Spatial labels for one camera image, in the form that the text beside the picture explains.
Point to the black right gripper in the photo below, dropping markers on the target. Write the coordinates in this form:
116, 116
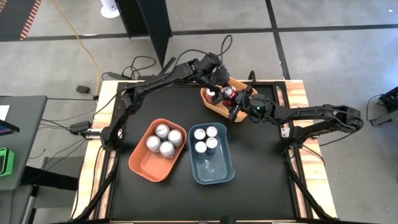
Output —
259, 109

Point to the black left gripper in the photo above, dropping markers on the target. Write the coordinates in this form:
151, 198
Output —
214, 71

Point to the red cola can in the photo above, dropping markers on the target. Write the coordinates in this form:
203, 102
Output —
229, 92
211, 95

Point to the blue silver energy drink can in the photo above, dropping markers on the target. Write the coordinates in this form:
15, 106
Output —
211, 143
201, 147
211, 131
199, 134

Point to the white sparkling water can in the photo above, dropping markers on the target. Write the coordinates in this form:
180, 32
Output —
162, 130
167, 148
153, 143
175, 137

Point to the orange plastic bin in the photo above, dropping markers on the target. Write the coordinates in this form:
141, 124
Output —
149, 165

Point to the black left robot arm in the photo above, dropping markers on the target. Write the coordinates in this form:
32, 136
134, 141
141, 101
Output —
155, 81

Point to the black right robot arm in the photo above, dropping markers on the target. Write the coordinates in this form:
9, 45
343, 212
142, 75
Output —
311, 112

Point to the yellow plastic bin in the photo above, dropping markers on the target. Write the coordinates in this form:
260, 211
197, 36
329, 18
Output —
224, 112

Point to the blue-grey plastic bin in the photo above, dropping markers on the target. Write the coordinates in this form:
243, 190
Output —
214, 168

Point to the dark divider panel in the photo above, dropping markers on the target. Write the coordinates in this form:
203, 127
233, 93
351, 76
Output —
146, 18

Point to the small black power adapter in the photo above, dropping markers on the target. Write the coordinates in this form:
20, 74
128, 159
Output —
83, 89

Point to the white fan base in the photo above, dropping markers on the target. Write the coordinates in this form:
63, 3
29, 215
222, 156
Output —
109, 9

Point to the black power brick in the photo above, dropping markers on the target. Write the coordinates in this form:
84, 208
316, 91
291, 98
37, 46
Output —
79, 127

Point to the grey side desk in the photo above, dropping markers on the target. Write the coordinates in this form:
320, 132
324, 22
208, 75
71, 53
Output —
25, 140

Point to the dark tablet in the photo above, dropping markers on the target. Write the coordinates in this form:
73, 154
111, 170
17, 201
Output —
9, 127

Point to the white paper sheet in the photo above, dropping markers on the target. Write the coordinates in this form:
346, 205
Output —
3, 112

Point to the black orange-striped floor mat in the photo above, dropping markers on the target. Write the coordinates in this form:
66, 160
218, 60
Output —
15, 15

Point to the green case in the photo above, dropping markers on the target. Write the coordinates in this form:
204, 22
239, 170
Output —
7, 161

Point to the white metal bracket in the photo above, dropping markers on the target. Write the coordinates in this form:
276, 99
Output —
285, 132

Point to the black rig frame brace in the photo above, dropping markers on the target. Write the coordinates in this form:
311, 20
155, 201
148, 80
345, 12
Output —
306, 193
99, 193

